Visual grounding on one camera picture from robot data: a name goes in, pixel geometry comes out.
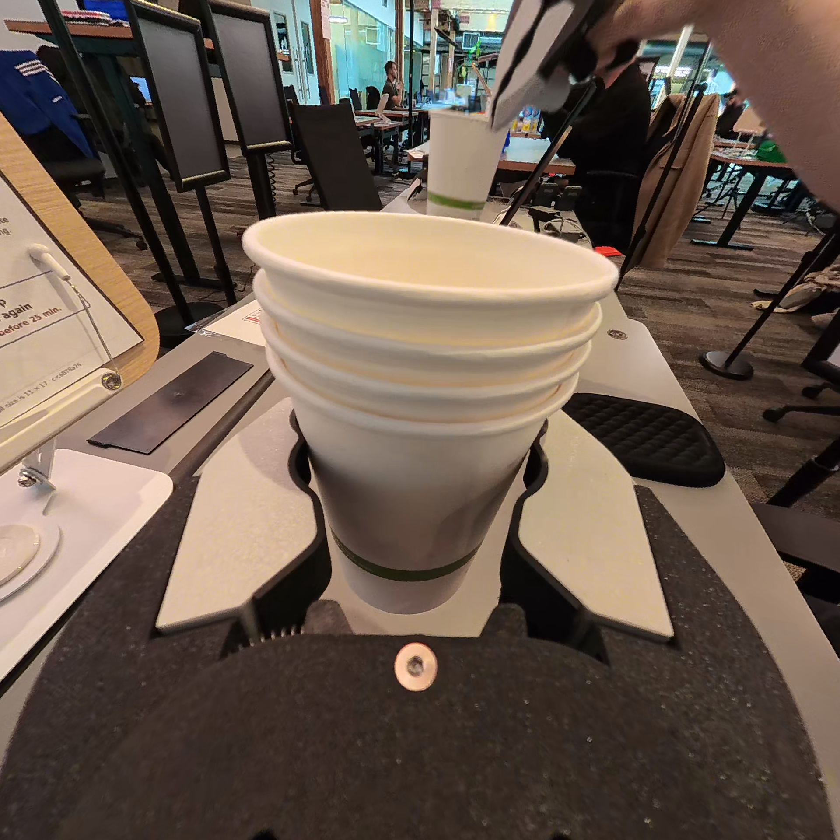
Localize blue jacket white stripes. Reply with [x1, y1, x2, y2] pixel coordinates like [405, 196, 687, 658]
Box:
[0, 49, 97, 162]

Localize black flat plate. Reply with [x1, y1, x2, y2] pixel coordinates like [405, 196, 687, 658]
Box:
[87, 351, 255, 454]

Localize person's right forearm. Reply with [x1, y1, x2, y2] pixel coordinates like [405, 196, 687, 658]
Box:
[682, 0, 840, 217]

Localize person's right hand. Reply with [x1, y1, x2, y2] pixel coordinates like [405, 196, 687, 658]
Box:
[600, 0, 708, 48]

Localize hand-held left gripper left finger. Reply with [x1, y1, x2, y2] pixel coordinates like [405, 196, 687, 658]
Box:
[155, 397, 332, 636]

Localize tan jacket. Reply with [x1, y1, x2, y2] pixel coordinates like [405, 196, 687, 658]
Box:
[633, 92, 721, 270]

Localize laminated paper sheet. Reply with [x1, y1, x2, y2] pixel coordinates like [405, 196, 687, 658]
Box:
[187, 298, 265, 342]

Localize black wrist rest pad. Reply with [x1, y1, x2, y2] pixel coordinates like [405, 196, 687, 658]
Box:
[563, 392, 726, 488]

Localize black floor lamp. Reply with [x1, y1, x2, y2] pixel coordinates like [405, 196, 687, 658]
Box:
[699, 230, 840, 382]

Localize black framed sign easel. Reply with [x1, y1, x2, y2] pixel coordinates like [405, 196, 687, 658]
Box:
[125, 0, 237, 309]
[203, 0, 294, 221]

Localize white stand base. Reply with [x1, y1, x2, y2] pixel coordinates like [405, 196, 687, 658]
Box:
[0, 453, 175, 683]

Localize wooden instruction board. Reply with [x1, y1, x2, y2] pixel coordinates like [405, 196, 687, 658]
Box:
[0, 112, 160, 473]

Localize beige cloth heap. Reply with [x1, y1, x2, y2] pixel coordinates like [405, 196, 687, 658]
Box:
[751, 266, 840, 313]

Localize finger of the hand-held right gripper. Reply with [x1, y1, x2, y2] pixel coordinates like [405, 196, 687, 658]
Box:
[487, 0, 549, 130]
[518, 0, 595, 114]

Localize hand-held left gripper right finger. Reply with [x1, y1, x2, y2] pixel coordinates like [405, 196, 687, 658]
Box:
[502, 410, 676, 644]

